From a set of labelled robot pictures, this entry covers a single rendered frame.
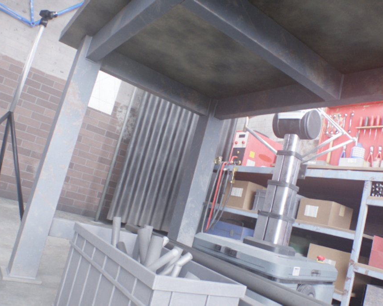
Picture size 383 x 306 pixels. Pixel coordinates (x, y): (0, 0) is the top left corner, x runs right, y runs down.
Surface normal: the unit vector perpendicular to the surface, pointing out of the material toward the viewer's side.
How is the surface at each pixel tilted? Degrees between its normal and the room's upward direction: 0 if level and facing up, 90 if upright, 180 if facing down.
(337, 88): 90
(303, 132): 138
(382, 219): 90
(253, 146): 90
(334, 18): 180
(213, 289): 90
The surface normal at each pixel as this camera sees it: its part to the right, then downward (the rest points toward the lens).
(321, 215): -0.83, -0.29
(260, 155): 0.55, 0.02
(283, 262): 0.33, -0.78
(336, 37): -0.25, 0.96
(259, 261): -0.67, -0.28
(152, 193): -0.29, -0.22
